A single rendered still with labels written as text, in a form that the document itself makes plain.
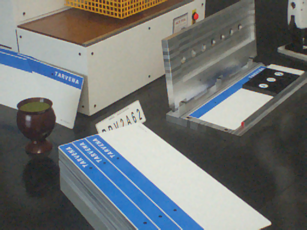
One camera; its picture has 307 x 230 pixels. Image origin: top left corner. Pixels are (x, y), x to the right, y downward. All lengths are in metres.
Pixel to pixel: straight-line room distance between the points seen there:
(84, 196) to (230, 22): 0.75
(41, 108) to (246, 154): 0.47
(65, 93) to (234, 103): 0.43
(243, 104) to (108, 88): 0.35
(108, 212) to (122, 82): 0.59
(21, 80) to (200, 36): 0.47
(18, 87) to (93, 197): 0.57
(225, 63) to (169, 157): 0.57
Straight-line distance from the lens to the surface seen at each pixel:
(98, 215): 1.05
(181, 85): 1.42
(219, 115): 1.43
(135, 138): 1.15
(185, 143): 1.34
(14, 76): 1.55
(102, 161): 1.08
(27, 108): 1.30
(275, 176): 1.25
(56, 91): 1.45
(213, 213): 0.95
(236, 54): 1.65
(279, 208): 1.16
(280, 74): 1.66
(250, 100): 1.52
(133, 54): 1.54
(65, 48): 1.43
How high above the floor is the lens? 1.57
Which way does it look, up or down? 27 degrees down
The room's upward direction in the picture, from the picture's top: straight up
